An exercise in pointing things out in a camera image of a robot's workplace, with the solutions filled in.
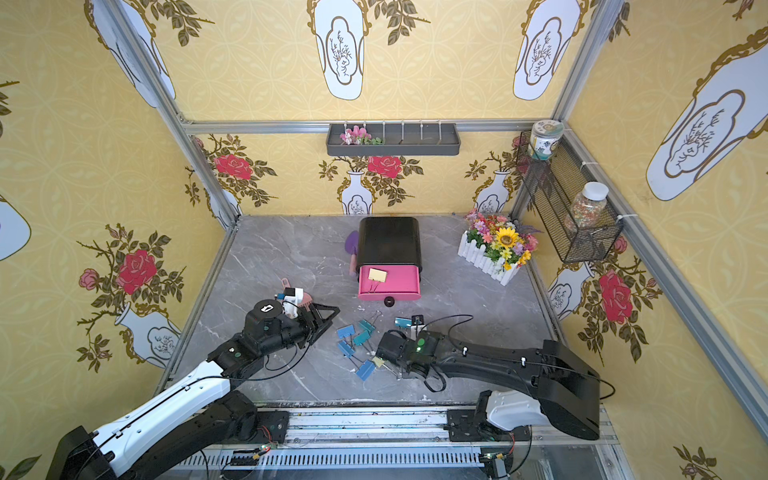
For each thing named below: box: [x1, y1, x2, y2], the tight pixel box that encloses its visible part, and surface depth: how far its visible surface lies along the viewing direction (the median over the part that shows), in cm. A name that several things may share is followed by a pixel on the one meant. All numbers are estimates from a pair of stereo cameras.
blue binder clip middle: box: [337, 340, 356, 358], surface depth 87 cm
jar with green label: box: [529, 119, 565, 161], surface depth 87 cm
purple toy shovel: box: [345, 230, 359, 278], surface depth 115 cm
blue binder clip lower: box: [356, 359, 377, 381], surface depth 84 cm
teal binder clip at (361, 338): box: [354, 330, 370, 346], surface depth 90 cm
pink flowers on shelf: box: [340, 125, 383, 145], surface depth 89 cm
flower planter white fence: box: [458, 209, 543, 286], surface depth 96 cm
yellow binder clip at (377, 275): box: [368, 268, 387, 283], surface depth 89 cm
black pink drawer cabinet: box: [357, 217, 422, 301], surface depth 89 cm
